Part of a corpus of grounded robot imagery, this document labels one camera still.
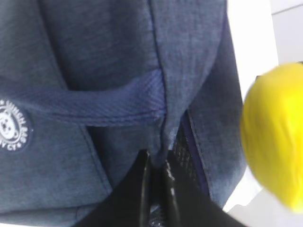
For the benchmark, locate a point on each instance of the navy blue fabric bag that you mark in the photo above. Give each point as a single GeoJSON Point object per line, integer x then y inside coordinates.
{"type": "Point", "coordinates": [85, 85]}

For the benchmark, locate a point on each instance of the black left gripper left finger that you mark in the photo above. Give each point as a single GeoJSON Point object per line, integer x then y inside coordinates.
{"type": "Point", "coordinates": [129, 203]}

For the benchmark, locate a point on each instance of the yellow lemon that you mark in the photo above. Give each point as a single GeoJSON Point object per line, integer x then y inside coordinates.
{"type": "Point", "coordinates": [271, 129]}

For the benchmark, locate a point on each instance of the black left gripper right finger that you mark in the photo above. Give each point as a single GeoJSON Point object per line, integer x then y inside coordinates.
{"type": "Point", "coordinates": [185, 205]}

